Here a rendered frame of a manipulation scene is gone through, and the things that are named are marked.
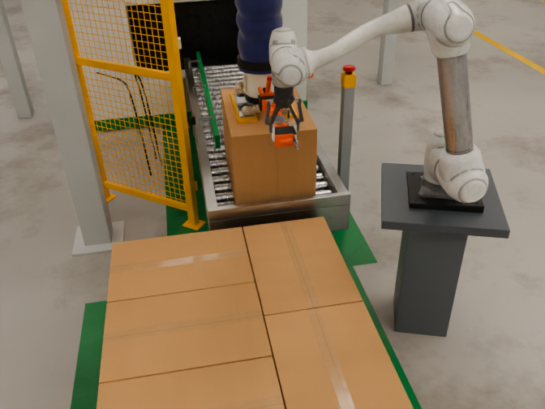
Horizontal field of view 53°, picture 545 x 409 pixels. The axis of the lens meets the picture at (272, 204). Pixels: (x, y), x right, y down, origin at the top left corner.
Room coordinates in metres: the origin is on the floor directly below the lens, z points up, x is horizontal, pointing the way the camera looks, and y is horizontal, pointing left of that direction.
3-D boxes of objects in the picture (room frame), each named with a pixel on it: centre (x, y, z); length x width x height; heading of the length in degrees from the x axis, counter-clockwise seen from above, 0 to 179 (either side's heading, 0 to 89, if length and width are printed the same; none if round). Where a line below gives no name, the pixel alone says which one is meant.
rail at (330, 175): (3.43, -0.16, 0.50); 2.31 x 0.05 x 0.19; 10
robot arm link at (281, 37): (1.98, -0.06, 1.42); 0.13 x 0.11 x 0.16; 5
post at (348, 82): (2.87, -0.43, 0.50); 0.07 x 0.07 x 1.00; 10
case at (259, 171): (2.57, 0.02, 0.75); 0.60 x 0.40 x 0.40; 8
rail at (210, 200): (3.32, 0.48, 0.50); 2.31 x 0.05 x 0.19; 10
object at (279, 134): (1.98, -0.05, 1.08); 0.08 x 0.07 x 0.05; 9
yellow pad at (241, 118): (2.56, 0.13, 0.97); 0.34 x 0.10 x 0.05; 9
